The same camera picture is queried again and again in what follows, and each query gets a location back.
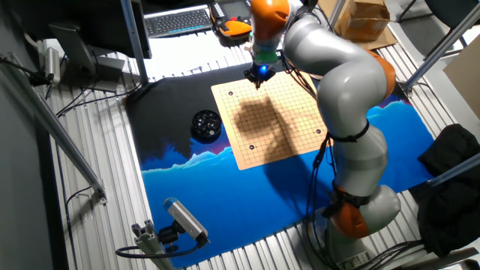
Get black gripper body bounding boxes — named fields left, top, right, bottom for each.
left=244, top=64, right=278, bottom=84

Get tan go board mat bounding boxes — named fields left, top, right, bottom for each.
left=211, top=70, right=331, bottom=171

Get beige board panel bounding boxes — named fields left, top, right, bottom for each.
left=443, top=44, right=480, bottom=121

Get green wrist flange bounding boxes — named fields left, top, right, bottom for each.
left=253, top=47, right=281, bottom=64

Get black bowl of black stones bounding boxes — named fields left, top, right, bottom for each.
left=190, top=109, right=223, bottom=144

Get orange and grey teach pendant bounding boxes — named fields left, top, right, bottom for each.
left=208, top=0, right=253, bottom=38

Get black computer keyboard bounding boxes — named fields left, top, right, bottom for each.
left=143, top=4, right=214, bottom=39

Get blue landscape print mat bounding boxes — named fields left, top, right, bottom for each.
left=124, top=41, right=436, bottom=269

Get brown cardboard box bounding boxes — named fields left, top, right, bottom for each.
left=329, top=0, right=392, bottom=42

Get flat cardboard sheet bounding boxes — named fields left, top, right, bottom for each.
left=359, top=25, right=398, bottom=52

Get black computer monitor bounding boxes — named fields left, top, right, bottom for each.
left=9, top=0, right=153, bottom=93

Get short aluminium profile stub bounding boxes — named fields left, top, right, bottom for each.
left=130, top=219, right=176, bottom=270

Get black office chair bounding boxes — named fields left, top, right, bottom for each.
left=396, top=0, right=480, bottom=61

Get silver cylinder device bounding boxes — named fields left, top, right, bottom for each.
left=43, top=46, right=62, bottom=86

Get long aluminium profile bar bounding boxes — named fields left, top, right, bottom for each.
left=0, top=52, right=109, bottom=206

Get black jacket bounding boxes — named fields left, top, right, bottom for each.
left=408, top=123, right=480, bottom=259

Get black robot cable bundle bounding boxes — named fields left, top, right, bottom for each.
left=303, top=133, right=338, bottom=270

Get silver camera with blue cap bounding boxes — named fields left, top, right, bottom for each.
left=163, top=196, right=210, bottom=244

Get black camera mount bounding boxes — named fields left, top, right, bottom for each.
left=157, top=220, right=181, bottom=253

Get black camera cable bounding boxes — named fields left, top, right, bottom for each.
left=115, top=235, right=210, bottom=260

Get black floor cables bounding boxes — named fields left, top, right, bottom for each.
left=352, top=239, right=427, bottom=270

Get black cable with plug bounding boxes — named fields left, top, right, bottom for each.
left=0, top=55, right=53, bottom=88

